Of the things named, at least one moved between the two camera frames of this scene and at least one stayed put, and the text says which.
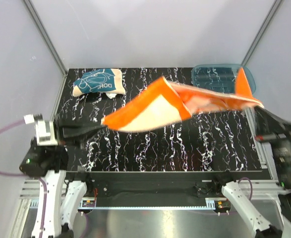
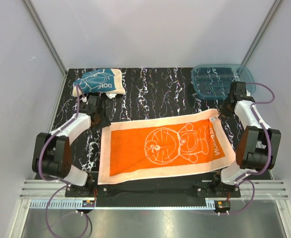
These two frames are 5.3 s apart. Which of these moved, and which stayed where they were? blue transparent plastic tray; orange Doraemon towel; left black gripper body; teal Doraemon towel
Moved: orange Doraemon towel; left black gripper body
Stayed: teal Doraemon towel; blue transparent plastic tray
